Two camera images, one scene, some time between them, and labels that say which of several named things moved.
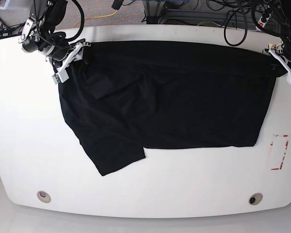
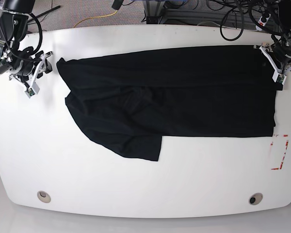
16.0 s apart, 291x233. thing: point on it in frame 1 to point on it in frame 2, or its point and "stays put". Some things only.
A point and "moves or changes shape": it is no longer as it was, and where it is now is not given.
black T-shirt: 123,97 moves or changes shape
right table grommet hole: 255,198 stays put
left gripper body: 61,55 to 26,70
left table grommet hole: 43,196 stays put
